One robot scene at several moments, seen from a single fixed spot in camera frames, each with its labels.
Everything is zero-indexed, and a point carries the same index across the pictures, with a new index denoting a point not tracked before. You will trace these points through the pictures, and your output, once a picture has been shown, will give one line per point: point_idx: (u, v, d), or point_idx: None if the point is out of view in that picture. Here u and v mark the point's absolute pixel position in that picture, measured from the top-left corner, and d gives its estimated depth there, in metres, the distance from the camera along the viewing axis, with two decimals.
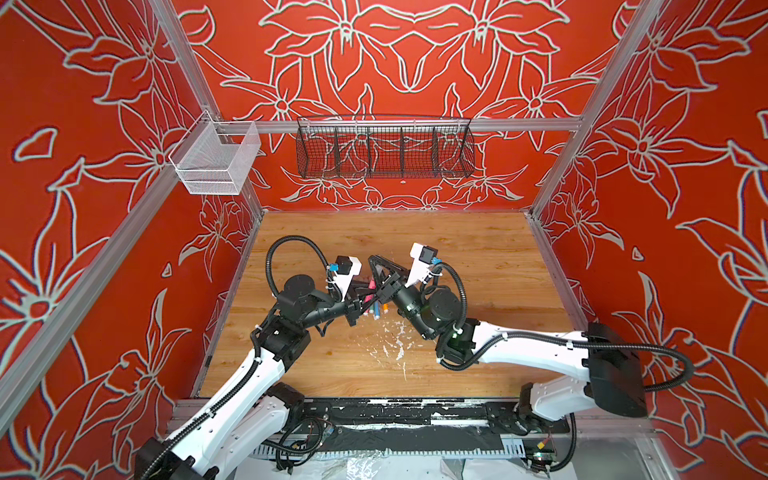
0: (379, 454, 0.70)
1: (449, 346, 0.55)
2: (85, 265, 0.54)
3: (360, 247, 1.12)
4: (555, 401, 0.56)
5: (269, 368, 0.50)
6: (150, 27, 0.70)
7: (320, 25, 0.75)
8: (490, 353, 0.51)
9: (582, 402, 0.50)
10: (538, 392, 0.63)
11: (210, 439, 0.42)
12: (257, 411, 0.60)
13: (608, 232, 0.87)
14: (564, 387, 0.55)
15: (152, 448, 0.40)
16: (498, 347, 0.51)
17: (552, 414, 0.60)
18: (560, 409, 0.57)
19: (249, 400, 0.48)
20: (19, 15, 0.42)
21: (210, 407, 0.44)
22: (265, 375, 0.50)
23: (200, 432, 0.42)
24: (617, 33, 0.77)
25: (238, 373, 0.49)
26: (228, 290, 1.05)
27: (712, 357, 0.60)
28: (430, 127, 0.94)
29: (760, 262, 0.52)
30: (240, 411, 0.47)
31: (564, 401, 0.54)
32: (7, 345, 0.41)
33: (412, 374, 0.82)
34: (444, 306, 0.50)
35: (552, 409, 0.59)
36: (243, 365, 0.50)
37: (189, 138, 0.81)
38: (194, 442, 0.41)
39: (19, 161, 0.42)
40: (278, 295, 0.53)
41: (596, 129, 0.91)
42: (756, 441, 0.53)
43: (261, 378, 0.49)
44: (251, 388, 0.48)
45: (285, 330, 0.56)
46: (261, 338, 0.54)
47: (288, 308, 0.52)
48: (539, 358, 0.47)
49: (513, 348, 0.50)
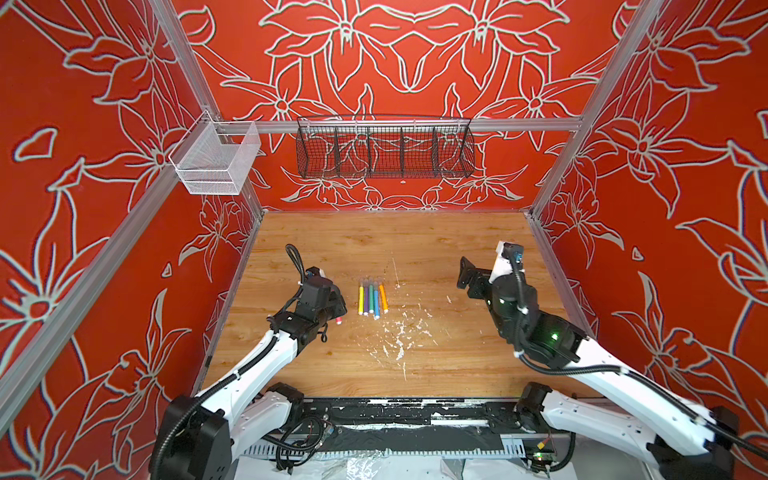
0: (379, 455, 0.70)
1: (533, 345, 0.49)
2: (85, 265, 0.54)
3: (360, 247, 1.12)
4: (589, 425, 0.55)
5: (287, 346, 0.55)
6: (150, 28, 0.70)
7: (321, 25, 0.75)
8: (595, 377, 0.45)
9: (621, 444, 0.51)
10: (559, 400, 0.62)
11: (237, 397, 0.45)
12: (261, 401, 0.61)
13: (608, 231, 0.87)
14: (603, 420, 0.54)
15: (181, 403, 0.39)
16: (606, 376, 0.45)
17: (558, 423, 0.61)
18: (585, 431, 0.56)
19: (266, 372, 0.51)
20: (19, 15, 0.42)
21: (239, 368, 0.49)
22: (282, 352, 0.54)
23: (227, 391, 0.45)
24: (617, 33, 0.77)
25: (257, 349, 0.53)
26: (228, 290, 1.05)
27: (712, 357, 0.60)
28: (429, 127, 0.94)
29: (760, 262, 0.52)
30: (257, 383, 0.49)
31: (601, 430, 0.53)
32: (7, 345, 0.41)
33: (412, 373, 0.82)
34: (508, 288, 0.49)
35: (572, 426, 0.58)
36: (262, 342, 0.54)
37: (188, 138, 0.81)
38: (222, 398, 0.44)
39: (19, 161, 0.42)
40: (304, 282, 0.63)
41: (596, 129, 0.91)
42: (756, 441, 0.53)
43: (280, 354, 0.53)
44: (270, 360, 0.51)
45: (297, 318, 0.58)
46: (278, 322, 0.59)
47: (310, 293, 0.62)
48: (648, 410, 0.42)
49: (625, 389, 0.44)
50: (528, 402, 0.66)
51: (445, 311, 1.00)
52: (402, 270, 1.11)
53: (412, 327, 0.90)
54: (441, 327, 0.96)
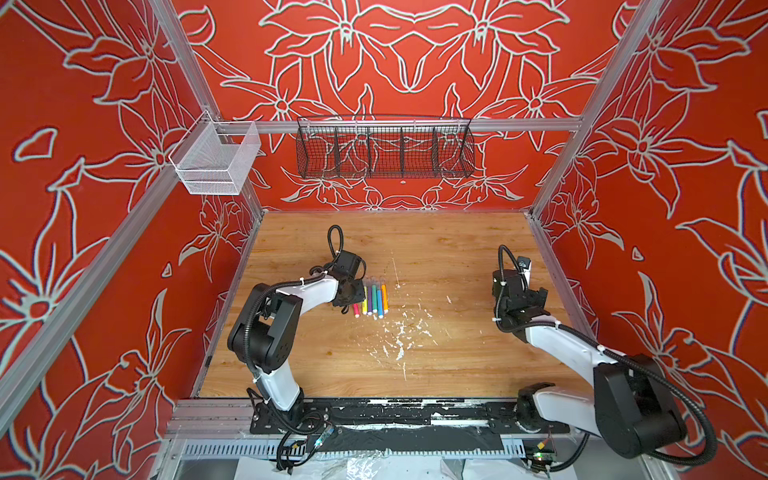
0: (379, 454, 0.70)
1: (507, 314, 0.67)
2: (85, 265, 0.54)
3: (360, 247, 1.12)
4: (561, 401, 0.57)
5: (331, 283, 0.67)
6: (150, 27, 0.70)
7: (321, 25, 0.75)
8: (539, 331, 0.59)
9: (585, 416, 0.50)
10: (552, 388, 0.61)
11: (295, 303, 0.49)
12: None
13: (608, 232, 0.87)
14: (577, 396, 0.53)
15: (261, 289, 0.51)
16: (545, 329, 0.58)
17: (545, 408, 0.61)
18: (560, 411, 0.57)
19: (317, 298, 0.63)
20: (19, 15, 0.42)
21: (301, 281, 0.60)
22: (328, 286, 0.66)
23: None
24: (617, 33, 0.77)
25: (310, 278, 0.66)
26: (228, 290, 1.05)
27: (712, 357, 0.60)
28: (429, 127, 0.94)
29: (760, 262, 0.52)
30: (310, 301, 0.60)
31: (569, 406, 0.54)
32: (7, 345, 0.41)
33: (412, 374, 0.82)
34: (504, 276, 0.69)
35: (553, 410, 0.59)
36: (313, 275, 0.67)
37: (189, 138, 0.81)
38: None
39: (19, 161, 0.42)
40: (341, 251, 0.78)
41: (596, 129, 0.91)
42: (756, 441, 0.53)
43: (328, 286, 0.66)
44: (321, 285, 0.63)
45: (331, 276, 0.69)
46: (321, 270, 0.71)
47: (346, 258, 0.78)
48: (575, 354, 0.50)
49: (556, 338, 0.55)
50: (529, 391, 0.66)
51: (445, 311, 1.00)
52: (402, 270, 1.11)
53: (413, 327, 0.90)
54: (441, 327, 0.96)
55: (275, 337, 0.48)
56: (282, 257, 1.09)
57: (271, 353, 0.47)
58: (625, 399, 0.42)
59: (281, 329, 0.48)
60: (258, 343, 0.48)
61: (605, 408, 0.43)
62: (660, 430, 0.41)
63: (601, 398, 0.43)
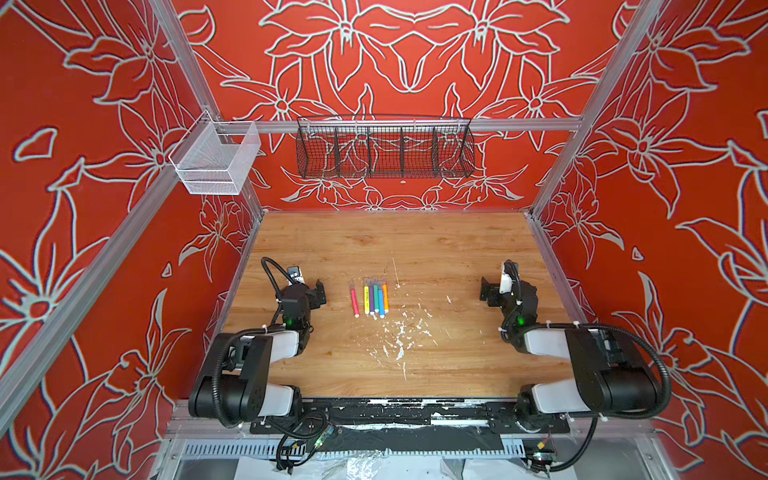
0: (379, 454, 0.70)
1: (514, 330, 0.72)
2: (85, 265, 0.54)
3: (360, 247, 1.12)
4: (557, 385, 0.57)
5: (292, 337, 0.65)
6: (150, 27, 0.70)
7: (321, 25, 0.75)
8: (534, 335, 0.64)
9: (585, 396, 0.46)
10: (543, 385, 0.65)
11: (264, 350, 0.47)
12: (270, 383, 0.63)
13: (608, 231, 0.87)
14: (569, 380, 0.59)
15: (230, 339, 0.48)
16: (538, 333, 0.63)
17: (543, 400, 0.62)
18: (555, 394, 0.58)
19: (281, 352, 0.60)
20: (18, 15, 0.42)
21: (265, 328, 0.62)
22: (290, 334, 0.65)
23: None
24: (617, 33, 0.77)
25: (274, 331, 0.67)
26: (228, 290, 1.05)
27: (713, 357, 0.60)
28: (430, 127, 0.94)
29: (760, 262, 0.52)
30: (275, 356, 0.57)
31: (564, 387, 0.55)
32: (7, 345, 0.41)
33: (412, 374, 0.82)
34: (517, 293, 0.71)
35: (552, 397, 0.59)
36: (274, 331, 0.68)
37: (188, 138, 0.81)
38: None
39: (19, 161, 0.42)
40: (283, 297, 0.70)
41: (596, 129, 0.91)
42: (756, 441, 0.53)
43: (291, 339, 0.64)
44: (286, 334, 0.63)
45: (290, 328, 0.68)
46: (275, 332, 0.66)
47: (292, 304, 0.69)
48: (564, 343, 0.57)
49: (546, 336, 0.60)
50: (530, 388, 0.66)
51: (445, 311, 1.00)
52: (402, 270, 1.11)
53: (412, 327, 0.90)
54: (441, 327, 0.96)
55: (247, 384, 0.44)
56: (282, 257, 1.09)
57: (245, 401, 0.42)
58: (600, 364, 0.45)
59: (253, 372, 0.45)
60: (227, 395, 0.43)
61: (583, 376, 0.46)
62: (633, 392, 0.43)
63: (580, 366, 0.47)
